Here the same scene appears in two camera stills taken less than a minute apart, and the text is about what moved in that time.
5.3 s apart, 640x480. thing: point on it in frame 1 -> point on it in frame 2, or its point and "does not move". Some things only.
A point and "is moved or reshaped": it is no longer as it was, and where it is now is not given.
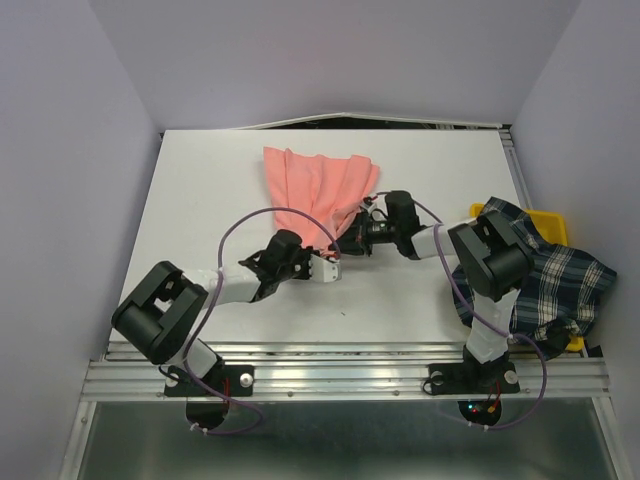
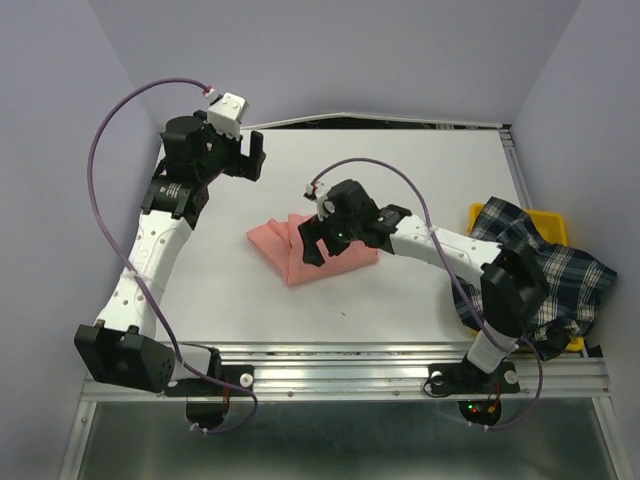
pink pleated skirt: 329,187 is moved or reshaped
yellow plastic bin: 551,228 does not move
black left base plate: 235,381 does not move
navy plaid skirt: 558,301 does not move
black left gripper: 304,253 -> 251,164
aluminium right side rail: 506,136 does not move
